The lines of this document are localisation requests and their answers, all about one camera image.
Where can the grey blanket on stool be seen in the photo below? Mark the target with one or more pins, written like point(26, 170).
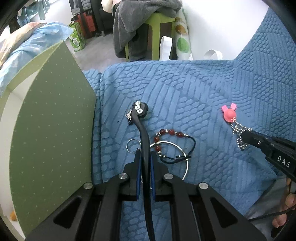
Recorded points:
point(123, 9)

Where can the green plastic stool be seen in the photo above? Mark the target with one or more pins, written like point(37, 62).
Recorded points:
point(159, 32)

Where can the green cardboard box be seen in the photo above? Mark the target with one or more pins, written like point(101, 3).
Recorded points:
point(47, 113)

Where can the dark stacked suitcases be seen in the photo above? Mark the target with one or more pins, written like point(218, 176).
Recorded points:
point(93, 20)

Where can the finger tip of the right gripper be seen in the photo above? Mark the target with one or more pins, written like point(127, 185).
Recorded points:
point(259, 140)

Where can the pink hat charm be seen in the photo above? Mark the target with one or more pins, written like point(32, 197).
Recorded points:
point(229, 114)

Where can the bed with blue sheet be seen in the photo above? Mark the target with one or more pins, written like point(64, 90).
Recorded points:
point(27, 42)

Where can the rolled fruit-print mat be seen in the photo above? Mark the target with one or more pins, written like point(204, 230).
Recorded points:
point(182, 41)

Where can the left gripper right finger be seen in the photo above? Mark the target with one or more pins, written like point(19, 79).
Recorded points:
point(180, 195)

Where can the blue quilted sofa cover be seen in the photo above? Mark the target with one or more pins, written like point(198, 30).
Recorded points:
point(188, 96)

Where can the silver ball chain keychain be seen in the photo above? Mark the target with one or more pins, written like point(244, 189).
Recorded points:
point(238, 129)

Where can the green white shopping bag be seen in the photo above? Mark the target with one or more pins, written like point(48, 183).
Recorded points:
point(77, 39)

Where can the person's right hand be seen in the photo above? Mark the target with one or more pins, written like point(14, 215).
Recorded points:
point(287, 201)

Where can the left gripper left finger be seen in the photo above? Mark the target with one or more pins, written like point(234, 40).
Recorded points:
point(107, 199)

